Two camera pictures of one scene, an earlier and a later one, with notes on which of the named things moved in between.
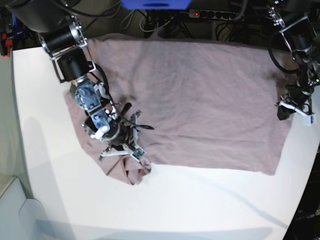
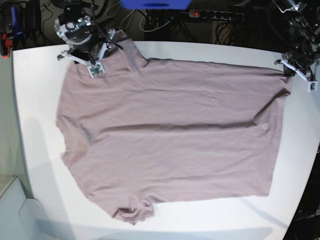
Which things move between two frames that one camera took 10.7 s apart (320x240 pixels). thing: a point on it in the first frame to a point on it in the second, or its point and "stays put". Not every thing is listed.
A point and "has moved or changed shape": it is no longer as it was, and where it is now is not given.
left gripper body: x=125 y=140 to x=92 y=52
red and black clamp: x=5 y=45 stays put
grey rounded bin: x=20 y=218 stays put
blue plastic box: x=156 y=4 stays put
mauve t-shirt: x=206 y=104 has moved or changed shape
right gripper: x=298 y=98 to x=306 y=67
